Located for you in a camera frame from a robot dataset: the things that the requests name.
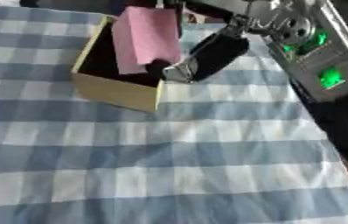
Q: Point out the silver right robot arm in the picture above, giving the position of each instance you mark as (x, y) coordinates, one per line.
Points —
(309, 55)

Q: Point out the tan cardboard box black inside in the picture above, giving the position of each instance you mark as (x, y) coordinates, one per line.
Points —
(116, 87)

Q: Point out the pink block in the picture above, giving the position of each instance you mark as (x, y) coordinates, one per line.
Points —
(144, 38)

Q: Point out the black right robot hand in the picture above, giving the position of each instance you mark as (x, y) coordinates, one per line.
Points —
(218, 54)

